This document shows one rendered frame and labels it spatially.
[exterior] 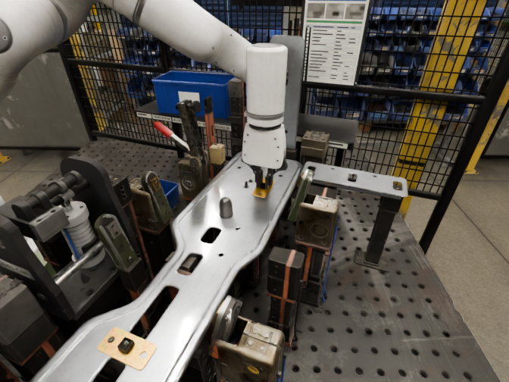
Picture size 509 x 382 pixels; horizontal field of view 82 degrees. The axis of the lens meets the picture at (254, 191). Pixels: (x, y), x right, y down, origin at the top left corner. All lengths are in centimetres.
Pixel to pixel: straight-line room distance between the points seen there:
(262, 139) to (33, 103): 287
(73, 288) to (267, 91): 54
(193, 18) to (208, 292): 48
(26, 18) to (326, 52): 87
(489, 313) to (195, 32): 198
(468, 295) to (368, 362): 137
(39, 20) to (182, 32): 23
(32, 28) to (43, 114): 275
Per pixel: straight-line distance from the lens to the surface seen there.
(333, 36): 117
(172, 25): 60
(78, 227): 64
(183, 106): 76
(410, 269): 109
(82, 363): 54
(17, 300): 57
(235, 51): 71
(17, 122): 358
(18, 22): 64
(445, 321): 101
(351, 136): 107
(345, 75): 118
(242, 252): 61
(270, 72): 62
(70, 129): 332
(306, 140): 94
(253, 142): 69
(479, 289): 223
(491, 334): 205
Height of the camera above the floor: 144
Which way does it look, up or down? 34 degrees down
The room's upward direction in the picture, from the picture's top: straight up
